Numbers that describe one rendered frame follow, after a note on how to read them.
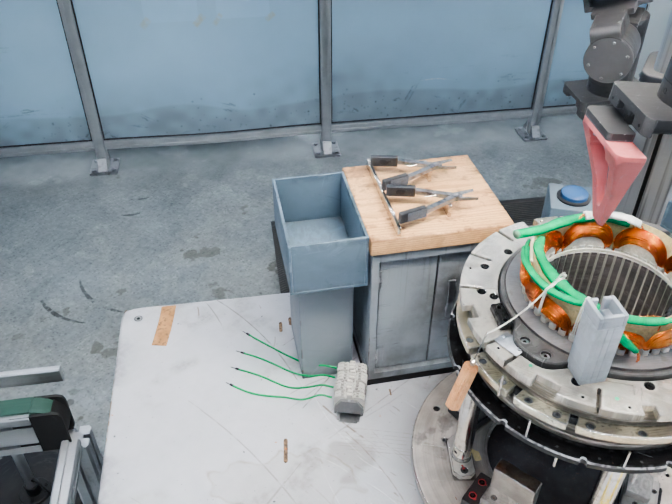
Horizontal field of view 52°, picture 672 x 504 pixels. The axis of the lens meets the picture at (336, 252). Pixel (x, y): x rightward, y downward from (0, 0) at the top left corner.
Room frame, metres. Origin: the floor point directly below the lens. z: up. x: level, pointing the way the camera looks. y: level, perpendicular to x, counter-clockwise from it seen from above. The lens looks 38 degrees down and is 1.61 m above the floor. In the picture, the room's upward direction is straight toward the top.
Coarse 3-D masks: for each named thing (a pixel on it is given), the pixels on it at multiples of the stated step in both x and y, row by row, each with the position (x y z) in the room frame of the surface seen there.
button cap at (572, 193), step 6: (570, 186) 0.87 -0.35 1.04; (576, 186) 0.87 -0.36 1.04; (564, 192) 0.85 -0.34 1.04; (570, 192) 0.85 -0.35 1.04; (576, 192) 0.85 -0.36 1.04; (582, 192) 0.85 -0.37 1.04; (564, 198) 0.85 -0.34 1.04; (570, 198) 0.84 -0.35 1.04; (576, 198) 0.84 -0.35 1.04; (582, 198) 0.84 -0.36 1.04
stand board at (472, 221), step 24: (360, 168) 0.89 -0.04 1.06; (384, 168) 0.89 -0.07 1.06; (408, 168) 0.89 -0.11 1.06; (456, 168) 0.89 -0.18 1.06; (360, 192) 0.82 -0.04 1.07; (480, 192) 0.82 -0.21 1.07; (384, 216) 0.76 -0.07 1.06; (432, 216) 0.76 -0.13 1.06; (456, 216) 0.76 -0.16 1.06; (480, 216) 0.76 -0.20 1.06; (504, 216) 0.76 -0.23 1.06; (384, 240) 0.71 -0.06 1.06; (408, 240) 0.71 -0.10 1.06; (432, 240) 0.72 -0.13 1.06; (456, 240) 0.73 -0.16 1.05; (480, 240) 0.73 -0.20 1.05
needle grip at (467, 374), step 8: (464, 368) 0.49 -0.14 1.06; (472, 368) 0.49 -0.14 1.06; (464, 376) 0.49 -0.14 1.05; (472, 376) 0.48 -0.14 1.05; (456, 384) 0.49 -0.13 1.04; (464, 384) 0.48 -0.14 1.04; (456, 392) 0.48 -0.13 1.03; (464, 392) 0.48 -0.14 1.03; (448, 400) 0.48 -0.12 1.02; (456, 400) 0.48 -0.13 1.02; (456, 408) 0.48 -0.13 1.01
